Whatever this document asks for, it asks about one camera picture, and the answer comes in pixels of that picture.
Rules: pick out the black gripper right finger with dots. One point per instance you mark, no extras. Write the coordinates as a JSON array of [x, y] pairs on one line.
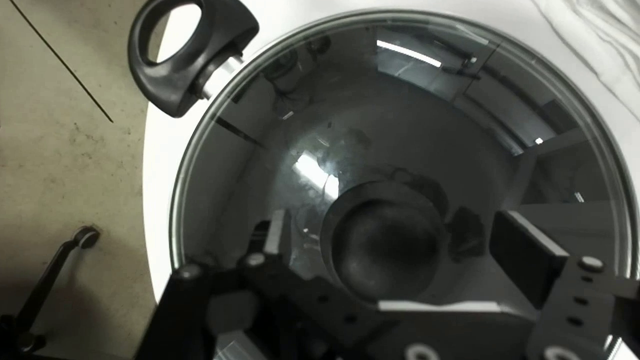
[[526, 257]]

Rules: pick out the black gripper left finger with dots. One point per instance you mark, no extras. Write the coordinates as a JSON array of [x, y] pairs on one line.
[[276, 232]]

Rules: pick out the white red-striped cloth towel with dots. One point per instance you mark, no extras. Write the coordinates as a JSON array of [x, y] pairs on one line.
[[600, 41]]

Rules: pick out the round glass pot lid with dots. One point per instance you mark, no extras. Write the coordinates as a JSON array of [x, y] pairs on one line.
[[400, 133]]

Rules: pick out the stainless steel pot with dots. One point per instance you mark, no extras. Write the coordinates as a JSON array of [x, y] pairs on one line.
[[173, 91]]

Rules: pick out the black chair base leg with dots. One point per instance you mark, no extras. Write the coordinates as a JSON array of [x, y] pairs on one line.
[[57, 266]]

